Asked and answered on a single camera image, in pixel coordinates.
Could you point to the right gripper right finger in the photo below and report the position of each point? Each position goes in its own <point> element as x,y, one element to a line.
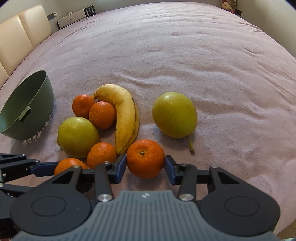
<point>187,177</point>

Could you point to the green pear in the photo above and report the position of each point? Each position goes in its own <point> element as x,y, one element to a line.
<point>76,136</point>
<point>176,116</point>

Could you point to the white bedside cabinet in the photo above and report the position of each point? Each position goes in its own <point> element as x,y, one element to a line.
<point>76,16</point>

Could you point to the mandarin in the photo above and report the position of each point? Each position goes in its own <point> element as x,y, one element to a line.
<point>100,153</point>
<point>67,163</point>
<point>102,115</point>
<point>82,104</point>
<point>145,158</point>

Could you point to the wall switch panel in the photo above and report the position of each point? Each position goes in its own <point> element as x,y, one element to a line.
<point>52,16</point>

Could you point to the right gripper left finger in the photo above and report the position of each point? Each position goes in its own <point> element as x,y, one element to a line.
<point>102,176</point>

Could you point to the cream padded headboard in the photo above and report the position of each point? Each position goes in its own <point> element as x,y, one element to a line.
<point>20,35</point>

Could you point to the pink bed cover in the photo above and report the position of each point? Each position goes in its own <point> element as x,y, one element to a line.
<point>241,81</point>

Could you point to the plush toy holder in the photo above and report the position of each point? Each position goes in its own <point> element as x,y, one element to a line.
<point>230,5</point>

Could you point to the green colander bowl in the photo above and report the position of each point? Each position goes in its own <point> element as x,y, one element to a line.
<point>28,108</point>

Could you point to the yellow banana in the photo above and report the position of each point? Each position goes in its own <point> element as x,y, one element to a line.
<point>127,115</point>

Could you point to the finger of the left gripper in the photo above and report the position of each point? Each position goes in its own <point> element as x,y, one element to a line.
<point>11,189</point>
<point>20,165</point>

